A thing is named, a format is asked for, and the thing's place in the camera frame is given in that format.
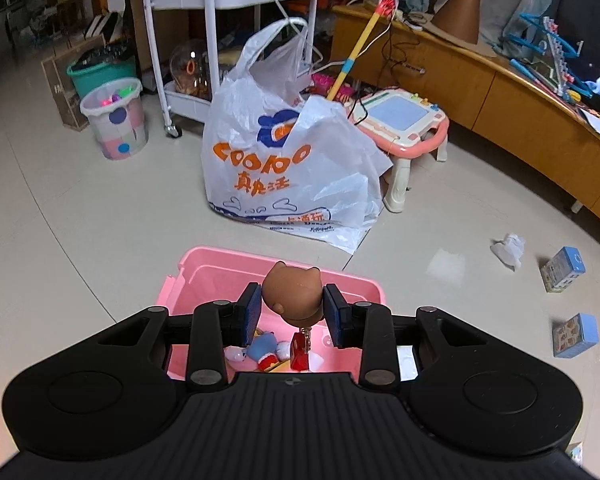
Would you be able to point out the blue plush toy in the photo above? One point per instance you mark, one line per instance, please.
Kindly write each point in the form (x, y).
(265, 349)

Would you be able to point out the yellow toy stick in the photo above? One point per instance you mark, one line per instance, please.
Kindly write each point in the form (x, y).
(352, 57)

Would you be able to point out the white trolley cart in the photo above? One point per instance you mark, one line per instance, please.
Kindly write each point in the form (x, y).
(210, 25)

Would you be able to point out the pastel patterned bin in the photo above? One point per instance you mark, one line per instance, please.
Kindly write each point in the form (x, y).
(115, 125)

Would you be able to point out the white printed plastic bag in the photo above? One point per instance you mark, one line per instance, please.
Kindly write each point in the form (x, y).
(260, 180)

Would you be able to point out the blue printed toy box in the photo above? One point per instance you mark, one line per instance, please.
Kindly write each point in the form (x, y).
(575, 336)
(562, 269)

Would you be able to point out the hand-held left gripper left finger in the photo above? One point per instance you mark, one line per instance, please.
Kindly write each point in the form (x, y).
(254, 310)

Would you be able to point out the pink plastic storage box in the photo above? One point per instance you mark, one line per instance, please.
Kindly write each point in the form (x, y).
(205, 270)

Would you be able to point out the green plastic bucket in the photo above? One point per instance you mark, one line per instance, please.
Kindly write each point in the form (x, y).
(87, 77)

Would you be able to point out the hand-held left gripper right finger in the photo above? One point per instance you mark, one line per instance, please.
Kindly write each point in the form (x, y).
(332, 312)

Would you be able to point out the clear plastic dome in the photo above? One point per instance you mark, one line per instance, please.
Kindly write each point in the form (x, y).
(187, 67)

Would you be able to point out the crumpled white tissue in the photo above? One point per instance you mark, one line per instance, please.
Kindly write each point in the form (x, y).
(509, 251)

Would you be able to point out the blue marble run toy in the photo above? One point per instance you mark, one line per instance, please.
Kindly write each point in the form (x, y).
(555, 55)

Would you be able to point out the brown cardboard box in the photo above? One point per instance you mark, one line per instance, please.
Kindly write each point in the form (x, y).
(60, 90)

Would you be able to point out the pink drawing board table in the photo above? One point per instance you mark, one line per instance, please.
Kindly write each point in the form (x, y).
(395, 112)

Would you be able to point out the wooden cabinet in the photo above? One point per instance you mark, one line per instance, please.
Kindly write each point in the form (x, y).
(480, 95)

